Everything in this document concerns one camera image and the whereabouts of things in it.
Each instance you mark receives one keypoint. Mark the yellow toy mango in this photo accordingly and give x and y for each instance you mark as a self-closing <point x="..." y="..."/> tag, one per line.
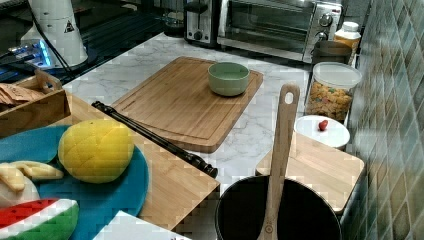
<point x="96" y="151"/>

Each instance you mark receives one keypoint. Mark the white lid with red knob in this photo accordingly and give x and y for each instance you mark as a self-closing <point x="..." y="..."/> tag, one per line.
<point x="323" y="129"/>

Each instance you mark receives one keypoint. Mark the toy banana pieces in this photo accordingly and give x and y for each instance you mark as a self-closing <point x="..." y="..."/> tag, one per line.
<point x="13" y="174"/>

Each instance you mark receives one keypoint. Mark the small bamboo cutting board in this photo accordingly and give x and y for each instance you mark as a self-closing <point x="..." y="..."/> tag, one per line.
<point x="329" y="172"/>

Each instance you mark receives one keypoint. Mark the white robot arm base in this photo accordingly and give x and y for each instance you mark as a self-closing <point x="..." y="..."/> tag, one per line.
<point x="54" y="27"/>

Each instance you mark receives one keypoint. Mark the white toy piece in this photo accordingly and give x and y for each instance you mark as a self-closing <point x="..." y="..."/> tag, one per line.
<point x="10" y="198"/>

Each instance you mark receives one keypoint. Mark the clear cereal container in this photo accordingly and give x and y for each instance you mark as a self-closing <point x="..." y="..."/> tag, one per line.
<point x="331" y="91"/>

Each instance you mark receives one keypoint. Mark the silver toaster oven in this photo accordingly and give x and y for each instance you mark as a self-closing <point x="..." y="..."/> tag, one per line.
<point x="282" y="28"/>

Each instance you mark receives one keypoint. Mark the green ceramic bowl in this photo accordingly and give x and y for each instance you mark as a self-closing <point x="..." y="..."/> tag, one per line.
<point x="228" y="78"/>

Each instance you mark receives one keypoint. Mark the silver toaster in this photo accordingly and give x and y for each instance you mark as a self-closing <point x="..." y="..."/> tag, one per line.
<point x="201" y="20"/>

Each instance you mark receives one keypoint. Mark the large bamboo cutting board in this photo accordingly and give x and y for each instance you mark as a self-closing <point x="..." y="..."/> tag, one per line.
<point x="177" y="104"/>

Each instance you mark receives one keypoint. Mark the white paper sheet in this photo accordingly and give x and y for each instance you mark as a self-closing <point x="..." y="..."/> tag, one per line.
<point x="127" y="227"/>

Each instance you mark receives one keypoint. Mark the dark glass jar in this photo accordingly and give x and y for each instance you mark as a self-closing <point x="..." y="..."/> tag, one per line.
<point x="173" y="17"/>

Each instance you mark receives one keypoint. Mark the wooden tray box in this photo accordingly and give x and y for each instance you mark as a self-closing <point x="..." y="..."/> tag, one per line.
<point x="50" y="108"/>

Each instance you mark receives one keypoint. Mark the toy watermelon slice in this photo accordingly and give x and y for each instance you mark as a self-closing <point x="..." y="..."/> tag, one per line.
<point x="45" y="219"/>

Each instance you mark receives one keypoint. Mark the blue round plate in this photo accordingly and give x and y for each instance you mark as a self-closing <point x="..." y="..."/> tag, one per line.
<point x="98" y="203"/>

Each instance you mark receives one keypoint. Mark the white capped spice jar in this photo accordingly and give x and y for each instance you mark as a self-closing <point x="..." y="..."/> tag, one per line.
<point x="349" y="35"/>

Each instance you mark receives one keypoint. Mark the black pot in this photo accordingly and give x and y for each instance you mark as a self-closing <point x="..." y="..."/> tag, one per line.
<point x="303" y="215"/>

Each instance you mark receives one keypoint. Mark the wooden spatula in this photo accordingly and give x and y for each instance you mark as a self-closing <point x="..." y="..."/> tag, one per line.
<point x="287" y="107"/>

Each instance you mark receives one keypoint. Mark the brown paper bag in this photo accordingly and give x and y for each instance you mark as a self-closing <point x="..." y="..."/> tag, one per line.
<point x="15" y="95"/>

